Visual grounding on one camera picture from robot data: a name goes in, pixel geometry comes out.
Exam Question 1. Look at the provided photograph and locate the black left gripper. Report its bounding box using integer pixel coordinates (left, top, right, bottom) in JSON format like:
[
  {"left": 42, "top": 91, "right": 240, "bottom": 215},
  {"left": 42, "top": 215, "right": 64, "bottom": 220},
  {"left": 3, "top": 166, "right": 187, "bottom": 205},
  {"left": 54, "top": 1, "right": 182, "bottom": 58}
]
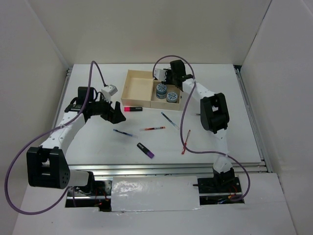
[{"left": 89, "top": 94, "right": 126, "bottom": 124}]

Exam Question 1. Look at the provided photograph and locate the pink highlighter marker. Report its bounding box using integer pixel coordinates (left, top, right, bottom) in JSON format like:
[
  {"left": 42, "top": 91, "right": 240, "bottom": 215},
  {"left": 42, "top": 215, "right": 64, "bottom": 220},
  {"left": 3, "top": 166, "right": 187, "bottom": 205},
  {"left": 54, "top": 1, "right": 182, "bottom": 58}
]
[{"left": 124, "top": 107, "right": 143, "bottom": 112}]

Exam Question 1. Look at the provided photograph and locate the blue gel pen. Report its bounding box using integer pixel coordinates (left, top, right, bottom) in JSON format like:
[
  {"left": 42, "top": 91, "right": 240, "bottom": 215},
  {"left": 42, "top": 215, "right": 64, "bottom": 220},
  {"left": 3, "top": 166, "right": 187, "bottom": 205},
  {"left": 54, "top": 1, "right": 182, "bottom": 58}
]
[{"left": 113, "top": 129, "right": 138, "bottom": 138}]

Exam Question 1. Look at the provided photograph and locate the blue tape roll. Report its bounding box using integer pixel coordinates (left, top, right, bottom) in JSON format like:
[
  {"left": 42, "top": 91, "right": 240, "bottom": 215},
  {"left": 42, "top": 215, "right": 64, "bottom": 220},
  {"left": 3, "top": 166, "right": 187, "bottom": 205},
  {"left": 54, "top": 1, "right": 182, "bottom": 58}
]
[
  {"left": 156, "top": 83, "right": 167, "bottom": 99},
  {"left": 166, "top": 92, "right": 179, "bottom": 103}
]

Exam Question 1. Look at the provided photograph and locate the purple highlighter marker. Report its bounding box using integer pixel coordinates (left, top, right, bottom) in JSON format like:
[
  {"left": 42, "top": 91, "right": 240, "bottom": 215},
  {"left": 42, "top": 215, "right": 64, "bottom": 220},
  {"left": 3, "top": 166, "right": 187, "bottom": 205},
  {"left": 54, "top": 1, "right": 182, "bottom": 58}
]
[{"left": 136, "top": 142, "right": 155, "bottom": 159}]

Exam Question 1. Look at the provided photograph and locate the red-orange gel pen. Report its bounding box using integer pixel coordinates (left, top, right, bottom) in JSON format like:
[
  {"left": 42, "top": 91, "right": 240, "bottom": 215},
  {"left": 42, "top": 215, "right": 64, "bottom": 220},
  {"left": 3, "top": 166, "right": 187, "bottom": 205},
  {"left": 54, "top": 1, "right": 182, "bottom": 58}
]
[{"left": 140, "top": 126, "right": 166, "bottom": 131}]

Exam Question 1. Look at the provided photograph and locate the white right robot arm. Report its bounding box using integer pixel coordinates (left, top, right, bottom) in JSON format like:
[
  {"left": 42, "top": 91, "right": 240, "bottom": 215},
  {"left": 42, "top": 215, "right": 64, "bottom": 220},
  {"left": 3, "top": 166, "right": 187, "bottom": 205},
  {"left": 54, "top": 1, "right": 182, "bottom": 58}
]
[{"left": 163, "top": 58, "right": 235, "bottom": 192}]

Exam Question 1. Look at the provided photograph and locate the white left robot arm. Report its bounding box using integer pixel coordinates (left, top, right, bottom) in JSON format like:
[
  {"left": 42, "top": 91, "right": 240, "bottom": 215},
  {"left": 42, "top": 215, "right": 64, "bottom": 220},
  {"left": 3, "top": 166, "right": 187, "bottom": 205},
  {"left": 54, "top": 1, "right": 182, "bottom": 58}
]
[{"left": 26, "top": 85, "right": 126, "bottom": 195}]

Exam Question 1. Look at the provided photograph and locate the cream compartment tray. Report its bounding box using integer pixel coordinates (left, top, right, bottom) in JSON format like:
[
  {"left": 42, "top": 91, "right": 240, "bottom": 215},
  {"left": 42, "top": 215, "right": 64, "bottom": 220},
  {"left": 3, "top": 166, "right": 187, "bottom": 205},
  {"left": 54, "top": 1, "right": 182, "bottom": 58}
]
[{"left": 121, "top": 70, "right": 180, "bottom": 111}]

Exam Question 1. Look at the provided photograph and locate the blue pen clear cap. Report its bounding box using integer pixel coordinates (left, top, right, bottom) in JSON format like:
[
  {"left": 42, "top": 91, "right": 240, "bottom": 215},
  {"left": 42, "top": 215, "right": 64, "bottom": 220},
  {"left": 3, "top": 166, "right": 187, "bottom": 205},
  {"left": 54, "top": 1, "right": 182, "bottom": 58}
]
[{"left": 161, "top": 112, "right": 179, "bottom": 130}]

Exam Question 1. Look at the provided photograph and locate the red ballpoint pen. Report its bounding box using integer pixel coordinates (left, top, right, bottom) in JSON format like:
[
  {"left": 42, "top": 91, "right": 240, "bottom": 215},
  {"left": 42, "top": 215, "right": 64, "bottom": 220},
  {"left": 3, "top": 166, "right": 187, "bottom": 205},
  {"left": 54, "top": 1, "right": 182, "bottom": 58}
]
[{"left": 181, "top": 129, "right": 191, "bottom": 155}]

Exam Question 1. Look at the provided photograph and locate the white foil front panel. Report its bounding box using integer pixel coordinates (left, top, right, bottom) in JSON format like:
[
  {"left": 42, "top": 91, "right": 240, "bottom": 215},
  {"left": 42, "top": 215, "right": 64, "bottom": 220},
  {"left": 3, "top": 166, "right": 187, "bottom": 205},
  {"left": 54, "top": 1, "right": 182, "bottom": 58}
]
[{"left": 111, "top": 176, "right": 201, "bottom": 212}]

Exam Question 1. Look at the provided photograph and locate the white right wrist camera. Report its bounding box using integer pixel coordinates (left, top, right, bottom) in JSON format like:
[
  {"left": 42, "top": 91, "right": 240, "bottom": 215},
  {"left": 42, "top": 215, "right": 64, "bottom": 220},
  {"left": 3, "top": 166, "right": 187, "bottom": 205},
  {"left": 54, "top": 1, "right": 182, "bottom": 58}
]
[{"left": 153, "top": 69, "right": 167, "bottom": 82}]

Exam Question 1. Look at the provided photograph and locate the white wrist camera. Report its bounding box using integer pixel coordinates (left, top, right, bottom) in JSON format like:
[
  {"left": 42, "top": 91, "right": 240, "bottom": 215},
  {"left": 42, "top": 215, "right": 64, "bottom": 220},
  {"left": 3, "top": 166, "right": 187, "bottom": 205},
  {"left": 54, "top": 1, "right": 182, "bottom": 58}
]
[
  {"left": 101, "top": 85, "right": 118, "bottom": 102},
  {"left": 153, "top": 69, "right": 167, "bottom": 82}
]

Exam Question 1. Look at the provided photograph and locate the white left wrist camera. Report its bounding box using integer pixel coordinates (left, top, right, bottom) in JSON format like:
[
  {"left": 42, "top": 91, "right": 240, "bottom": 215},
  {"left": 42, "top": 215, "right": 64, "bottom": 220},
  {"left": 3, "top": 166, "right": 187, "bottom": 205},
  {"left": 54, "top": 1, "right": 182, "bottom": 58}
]
[{"left": 101, "top": 85, "right": 118, "bottom": 102}]

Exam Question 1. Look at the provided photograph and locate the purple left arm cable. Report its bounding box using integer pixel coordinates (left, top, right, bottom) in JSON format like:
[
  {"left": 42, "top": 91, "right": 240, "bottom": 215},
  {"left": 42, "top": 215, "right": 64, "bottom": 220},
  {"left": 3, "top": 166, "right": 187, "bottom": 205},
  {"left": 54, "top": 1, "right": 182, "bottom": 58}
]
[{"left": 4, "top": 60, "right": 108, "bottom": 215}]

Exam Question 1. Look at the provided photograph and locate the aluminium front rail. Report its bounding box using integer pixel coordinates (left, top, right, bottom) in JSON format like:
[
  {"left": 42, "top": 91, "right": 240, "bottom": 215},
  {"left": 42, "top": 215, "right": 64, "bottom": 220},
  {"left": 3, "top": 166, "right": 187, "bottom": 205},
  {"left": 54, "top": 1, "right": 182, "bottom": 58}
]
[{"left": 68, "top": 163, "right": 267, "bottom": 177}]

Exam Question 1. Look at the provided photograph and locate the aluminium rail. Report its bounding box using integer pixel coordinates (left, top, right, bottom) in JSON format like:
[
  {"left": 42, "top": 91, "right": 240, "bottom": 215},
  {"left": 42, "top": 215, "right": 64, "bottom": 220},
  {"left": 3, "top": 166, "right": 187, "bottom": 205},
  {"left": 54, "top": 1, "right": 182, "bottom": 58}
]
[
  {"left": 68, "top": 163, "right": 267, "bottom": 177},
  {"left": 52, "top": 67, "right": 73, "bottom": 128},
  {"left": 233, "top": 65, "right": 273, "bottom": 173}
]

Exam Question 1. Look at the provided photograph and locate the aluminium left rail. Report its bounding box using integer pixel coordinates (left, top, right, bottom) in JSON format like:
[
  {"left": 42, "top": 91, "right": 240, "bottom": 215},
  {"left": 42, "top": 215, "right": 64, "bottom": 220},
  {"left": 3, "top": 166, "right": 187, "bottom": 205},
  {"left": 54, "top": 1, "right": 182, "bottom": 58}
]
[{"left": 52, "top": 67, "right": 73, "bottom": 128}]

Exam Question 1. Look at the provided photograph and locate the aluminium right rail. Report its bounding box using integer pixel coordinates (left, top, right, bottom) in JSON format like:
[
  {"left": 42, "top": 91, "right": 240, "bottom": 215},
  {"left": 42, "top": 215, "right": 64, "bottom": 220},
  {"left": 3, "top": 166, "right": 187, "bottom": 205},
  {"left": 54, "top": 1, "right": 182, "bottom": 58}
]
[{"left": 233, "top": 65, "right": 273, "bottom": 173}]

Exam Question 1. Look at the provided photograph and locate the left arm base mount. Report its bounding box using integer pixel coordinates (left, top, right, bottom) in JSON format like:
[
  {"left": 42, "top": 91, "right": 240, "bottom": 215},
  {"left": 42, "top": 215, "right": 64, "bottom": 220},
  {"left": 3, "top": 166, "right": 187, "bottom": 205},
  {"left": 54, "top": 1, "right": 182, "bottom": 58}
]
[{"left": 65, "top": 172, "right": 112, "bottom": 212}]

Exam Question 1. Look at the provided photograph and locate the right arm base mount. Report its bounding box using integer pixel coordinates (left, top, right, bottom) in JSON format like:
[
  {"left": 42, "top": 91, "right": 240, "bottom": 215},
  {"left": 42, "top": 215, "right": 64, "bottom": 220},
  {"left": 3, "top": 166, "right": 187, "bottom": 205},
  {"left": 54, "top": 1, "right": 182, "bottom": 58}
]
[{"left": 193, "top": 173, "right": 244, "bottom": 206}]

